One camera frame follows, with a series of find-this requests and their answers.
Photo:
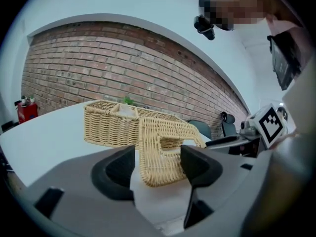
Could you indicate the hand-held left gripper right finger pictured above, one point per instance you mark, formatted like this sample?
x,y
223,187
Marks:
x,y
222,181

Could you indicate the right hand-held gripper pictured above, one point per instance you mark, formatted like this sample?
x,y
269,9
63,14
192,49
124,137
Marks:
x,y
270,125

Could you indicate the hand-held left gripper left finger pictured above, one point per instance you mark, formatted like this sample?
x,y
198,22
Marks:
x,y
74,206

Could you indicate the wicker basket organizer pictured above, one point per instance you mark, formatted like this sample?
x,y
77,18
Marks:
x,y
111,127

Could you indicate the black office chair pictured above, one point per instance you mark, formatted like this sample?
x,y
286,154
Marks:
x,y
228,123

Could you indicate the white table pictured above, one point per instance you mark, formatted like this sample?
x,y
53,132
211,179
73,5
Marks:
x,y
49,137

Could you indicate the black wrist-worn screen device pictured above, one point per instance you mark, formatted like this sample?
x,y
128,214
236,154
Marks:
x,y
284,60

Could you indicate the red cabinet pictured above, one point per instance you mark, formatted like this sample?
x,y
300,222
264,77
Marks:
x,y
27,112

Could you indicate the small green potted plant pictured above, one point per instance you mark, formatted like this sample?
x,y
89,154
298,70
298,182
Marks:
x,y
128,100

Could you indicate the person's pink clothing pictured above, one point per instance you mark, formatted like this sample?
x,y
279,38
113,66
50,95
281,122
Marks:
x,y
284,25

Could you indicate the black head-worn camera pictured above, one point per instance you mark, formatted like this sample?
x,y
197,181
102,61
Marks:
x,y
205,27

